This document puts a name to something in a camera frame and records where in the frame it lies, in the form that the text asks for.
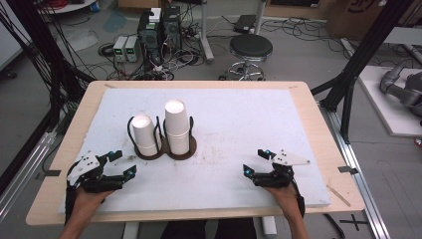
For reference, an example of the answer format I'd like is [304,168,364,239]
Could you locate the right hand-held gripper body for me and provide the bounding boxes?
[253,148,312,189]

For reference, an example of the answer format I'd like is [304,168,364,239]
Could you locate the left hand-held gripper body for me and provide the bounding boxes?
[67,150,121,194]

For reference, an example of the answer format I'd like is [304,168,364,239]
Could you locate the dark wire cup holder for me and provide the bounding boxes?
[126,114,198,161]

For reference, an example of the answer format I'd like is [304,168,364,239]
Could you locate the tall white paper cup stack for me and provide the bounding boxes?
[163,99,191,156]

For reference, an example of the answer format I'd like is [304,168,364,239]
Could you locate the person's left hand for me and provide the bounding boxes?
[71,187,112,214]

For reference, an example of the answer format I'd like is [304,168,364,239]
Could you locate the person's right hand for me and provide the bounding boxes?
[263,183,302,215]

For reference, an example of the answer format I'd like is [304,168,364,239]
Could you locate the black tape piece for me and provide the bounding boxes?
[337,165,359,175]
[35,169,63,182]

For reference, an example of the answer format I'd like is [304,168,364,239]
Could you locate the short white paper cup stack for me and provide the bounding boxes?
[130,114,162,157]

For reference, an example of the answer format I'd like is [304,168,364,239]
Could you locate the white table leg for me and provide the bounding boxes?
[121,221,141,239]
[261,216,279,237]

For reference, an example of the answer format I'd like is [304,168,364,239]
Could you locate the white foam mat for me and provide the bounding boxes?
[58,87,332,214]

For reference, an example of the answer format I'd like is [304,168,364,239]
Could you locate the wooden table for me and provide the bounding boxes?
[25,80,366,227]

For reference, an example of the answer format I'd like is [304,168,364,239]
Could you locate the thin wooden stick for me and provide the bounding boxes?
[325,184,352,208]

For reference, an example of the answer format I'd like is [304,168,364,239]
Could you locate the person's dark trousers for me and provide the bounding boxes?
[160,218,257,239]

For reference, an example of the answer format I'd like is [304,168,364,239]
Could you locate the grey power supply unit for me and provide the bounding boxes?
[112,35,129,63]
[124,35,142,63]

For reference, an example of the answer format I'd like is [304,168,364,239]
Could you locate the black round stool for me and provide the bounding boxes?
[226,33,274,82]

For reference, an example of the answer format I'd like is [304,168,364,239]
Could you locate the black computer tower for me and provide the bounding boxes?
[136,11,164,65]
[161,5,183,52]

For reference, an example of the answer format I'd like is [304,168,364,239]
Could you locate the white floor board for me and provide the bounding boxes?
[357,65,422,138]

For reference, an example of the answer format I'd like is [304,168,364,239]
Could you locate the flat black device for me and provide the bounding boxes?
[232,14,259,35]

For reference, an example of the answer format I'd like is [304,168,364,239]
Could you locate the grey metal desk leg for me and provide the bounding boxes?
[198,0,216,64]

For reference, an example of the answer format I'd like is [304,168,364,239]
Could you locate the small white box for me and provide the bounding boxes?
[148,7,163,24]

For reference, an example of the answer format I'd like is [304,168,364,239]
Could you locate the cardboard box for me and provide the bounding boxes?
[323,0,416,42]

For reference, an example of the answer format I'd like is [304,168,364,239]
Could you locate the aluminium rail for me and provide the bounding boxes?
[318,104,392,239]
[0,129,58,224]

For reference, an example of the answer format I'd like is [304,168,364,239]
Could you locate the tangle of floor cables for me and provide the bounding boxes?
[97,19,208,82]

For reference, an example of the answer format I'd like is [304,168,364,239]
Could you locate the loose black floor cables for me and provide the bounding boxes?
[260,17,354,56]

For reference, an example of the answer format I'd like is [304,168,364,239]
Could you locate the black metal frame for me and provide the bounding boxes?
[0,0,88,197]
[311,0,417,144]

